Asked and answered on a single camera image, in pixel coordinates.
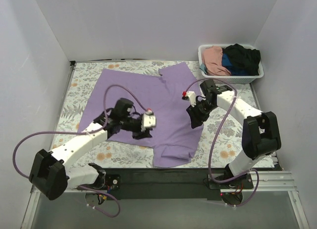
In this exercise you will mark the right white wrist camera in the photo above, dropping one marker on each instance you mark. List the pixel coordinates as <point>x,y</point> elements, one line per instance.
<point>190,96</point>

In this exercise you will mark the aluminium frame rail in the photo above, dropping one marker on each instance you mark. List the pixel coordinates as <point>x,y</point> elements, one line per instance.
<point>273,203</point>

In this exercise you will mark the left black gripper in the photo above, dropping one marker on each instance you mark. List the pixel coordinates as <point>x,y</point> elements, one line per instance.
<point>138,129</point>

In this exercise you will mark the black t shirt in basket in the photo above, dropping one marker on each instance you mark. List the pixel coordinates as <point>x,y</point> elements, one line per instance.
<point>244,58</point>

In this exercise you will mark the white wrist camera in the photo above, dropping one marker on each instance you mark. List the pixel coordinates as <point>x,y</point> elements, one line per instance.
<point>190,96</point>
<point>148,120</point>

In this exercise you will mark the purple t shirt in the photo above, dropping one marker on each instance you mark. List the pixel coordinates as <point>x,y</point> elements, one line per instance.
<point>174,141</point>

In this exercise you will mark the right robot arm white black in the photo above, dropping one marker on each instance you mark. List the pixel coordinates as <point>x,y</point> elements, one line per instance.
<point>260,131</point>

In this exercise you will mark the pink t shirt in basket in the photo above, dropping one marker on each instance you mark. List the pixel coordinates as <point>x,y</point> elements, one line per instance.
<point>212,61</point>

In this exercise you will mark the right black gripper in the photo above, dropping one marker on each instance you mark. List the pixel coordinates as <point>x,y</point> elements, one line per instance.
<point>196,112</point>

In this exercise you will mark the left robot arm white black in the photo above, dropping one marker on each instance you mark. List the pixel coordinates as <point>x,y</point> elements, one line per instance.
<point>51,171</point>

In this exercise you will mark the blue t shirt in basket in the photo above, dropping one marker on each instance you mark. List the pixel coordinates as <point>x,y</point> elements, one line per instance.
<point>235,71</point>

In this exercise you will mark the floral patterned table cloth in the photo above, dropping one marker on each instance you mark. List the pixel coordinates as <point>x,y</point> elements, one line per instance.
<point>219,143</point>

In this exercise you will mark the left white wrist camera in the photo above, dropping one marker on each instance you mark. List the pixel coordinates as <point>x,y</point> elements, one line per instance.
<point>148,120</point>

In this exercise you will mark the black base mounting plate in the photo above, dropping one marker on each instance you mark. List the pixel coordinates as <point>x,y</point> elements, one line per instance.
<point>169,183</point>

